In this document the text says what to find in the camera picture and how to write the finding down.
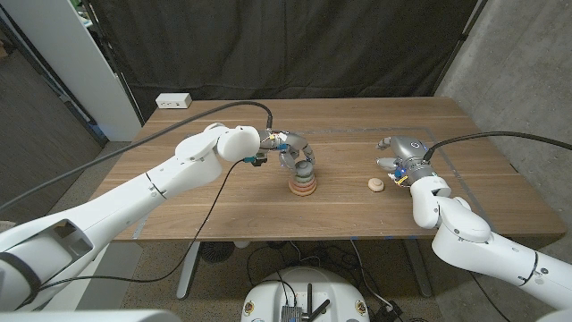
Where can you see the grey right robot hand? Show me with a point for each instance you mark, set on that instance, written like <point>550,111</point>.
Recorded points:
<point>411,147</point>

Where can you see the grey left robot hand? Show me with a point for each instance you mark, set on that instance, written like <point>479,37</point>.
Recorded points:
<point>290,141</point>

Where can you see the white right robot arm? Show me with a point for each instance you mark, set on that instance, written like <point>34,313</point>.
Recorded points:
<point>491,255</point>

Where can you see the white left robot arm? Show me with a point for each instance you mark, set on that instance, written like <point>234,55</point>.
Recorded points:
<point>134,201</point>

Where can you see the black curtain backdrop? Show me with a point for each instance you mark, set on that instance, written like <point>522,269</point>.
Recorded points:
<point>286,44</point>

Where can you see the grey table leg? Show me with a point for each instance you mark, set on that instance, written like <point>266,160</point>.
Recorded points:
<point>418,268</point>

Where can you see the white power strip box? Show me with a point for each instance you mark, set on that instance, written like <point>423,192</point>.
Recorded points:
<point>173,100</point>

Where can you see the round black floor fan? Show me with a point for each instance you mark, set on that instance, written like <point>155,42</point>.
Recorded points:
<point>217,251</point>

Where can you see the white robot torso base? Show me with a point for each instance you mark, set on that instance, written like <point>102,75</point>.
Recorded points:
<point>263,295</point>

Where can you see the white table leg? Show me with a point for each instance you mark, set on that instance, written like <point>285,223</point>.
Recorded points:
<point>190,268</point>

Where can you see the black power adapter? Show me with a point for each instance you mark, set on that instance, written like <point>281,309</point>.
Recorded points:
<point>386,311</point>

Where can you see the black antenna electronics module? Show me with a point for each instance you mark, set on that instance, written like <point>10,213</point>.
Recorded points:
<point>292,313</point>

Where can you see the white wall panel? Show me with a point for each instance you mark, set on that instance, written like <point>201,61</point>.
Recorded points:
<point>67,53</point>

